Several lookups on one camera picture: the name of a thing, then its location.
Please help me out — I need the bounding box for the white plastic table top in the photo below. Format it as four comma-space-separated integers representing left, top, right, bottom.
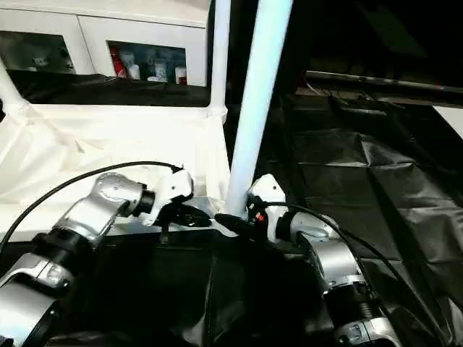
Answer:
0, 103, 250, 244

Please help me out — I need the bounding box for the black mat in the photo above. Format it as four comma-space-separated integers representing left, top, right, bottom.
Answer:
0, 67, 463, 347

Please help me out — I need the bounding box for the red bottle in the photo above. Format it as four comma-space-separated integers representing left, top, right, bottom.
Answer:
111, 50, 127, 78

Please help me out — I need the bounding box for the white glass-door cabinet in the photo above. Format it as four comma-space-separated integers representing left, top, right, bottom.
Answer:
0, 0, 215, 87

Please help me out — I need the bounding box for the dark metal pole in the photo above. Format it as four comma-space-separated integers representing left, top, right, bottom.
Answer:
305, 70, 463, 95

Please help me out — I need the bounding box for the white flat board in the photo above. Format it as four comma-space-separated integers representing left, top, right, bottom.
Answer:
432, 106, 463, 141

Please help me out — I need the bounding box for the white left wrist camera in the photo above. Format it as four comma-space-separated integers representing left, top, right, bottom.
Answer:
146, 167, 195, 228

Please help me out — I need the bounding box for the black right camera cable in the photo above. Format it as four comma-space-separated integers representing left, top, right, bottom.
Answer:
260, 203, 446, 343

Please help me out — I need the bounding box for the black camera cable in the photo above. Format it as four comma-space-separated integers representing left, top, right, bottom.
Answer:
0, 161, 184, 251
260, 203, 446, 343

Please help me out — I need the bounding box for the black left camera cable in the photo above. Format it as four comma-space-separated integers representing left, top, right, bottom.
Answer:
0, 161, 184, 251

